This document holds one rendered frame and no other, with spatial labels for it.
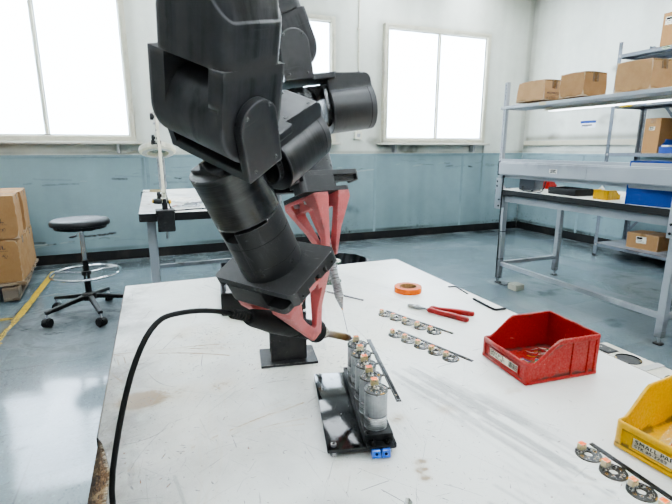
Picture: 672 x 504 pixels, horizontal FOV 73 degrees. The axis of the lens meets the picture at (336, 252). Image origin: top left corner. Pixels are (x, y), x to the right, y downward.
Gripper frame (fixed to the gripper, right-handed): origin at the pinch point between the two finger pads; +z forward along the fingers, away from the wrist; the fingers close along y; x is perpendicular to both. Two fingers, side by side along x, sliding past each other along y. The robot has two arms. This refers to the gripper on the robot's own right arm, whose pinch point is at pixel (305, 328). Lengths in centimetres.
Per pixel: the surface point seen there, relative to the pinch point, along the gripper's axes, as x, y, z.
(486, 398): -10.7, -13.1, 20.3
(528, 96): -301, 66, 107
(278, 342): -4.5, 14.4, 13.1
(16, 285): -27, 338, 103
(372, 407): 1.7, -6.8, 8.0
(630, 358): -33, -26, 34
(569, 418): -12.1, -22.2, 21.1
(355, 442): 4.8, -5.9, 10.4
